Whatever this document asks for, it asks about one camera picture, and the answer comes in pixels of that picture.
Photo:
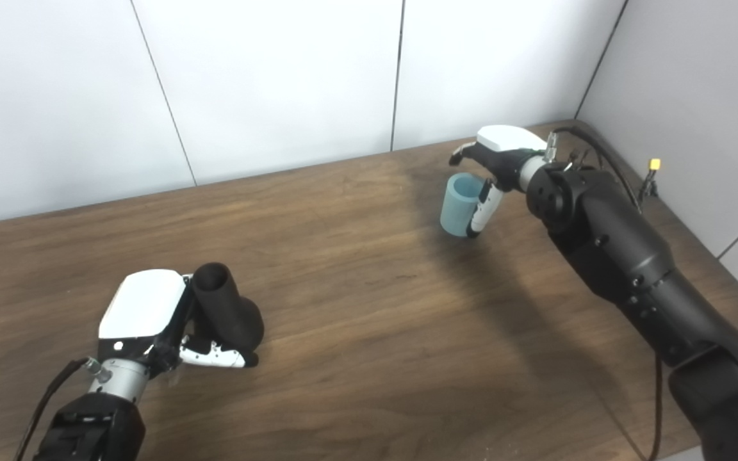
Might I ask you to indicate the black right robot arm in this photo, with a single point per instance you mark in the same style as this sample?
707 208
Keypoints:
619 250

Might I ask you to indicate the black nozzle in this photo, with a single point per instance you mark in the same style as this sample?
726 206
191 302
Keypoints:
228 314

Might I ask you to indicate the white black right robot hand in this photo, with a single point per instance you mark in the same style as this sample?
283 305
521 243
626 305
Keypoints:
507 144

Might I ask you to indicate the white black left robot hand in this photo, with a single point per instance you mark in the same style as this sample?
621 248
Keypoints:
141 304

